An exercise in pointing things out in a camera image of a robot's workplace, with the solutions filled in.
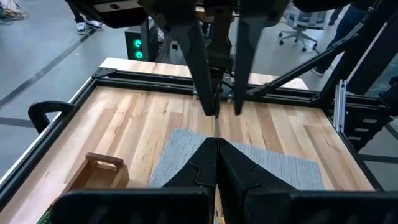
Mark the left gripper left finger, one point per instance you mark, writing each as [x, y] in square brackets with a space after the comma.
[199, 174]

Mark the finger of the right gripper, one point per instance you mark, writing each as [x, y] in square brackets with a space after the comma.
[245, 56]
[199, 62]

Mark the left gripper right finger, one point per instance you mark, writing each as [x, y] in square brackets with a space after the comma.
[248, 186]

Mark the green lemon lime tea packet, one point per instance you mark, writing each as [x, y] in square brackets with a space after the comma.
[45, 217]

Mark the wooden compartment tea box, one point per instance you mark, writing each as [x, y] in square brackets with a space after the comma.
[96, 179]

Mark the grey woven placemat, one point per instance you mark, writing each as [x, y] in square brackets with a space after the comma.
[280, 168]

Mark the black computer with green lights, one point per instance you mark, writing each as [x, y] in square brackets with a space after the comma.
[138, 43]

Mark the white office chair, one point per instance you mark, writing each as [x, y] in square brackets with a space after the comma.
[300, 28]

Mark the person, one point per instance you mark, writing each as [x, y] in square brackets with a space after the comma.
[345, 34]
[85, 23]

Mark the silver aluminium extrusion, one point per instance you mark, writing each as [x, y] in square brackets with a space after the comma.
[340, 105]

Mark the person's foot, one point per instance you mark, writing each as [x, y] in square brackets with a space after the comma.
[12, 14]

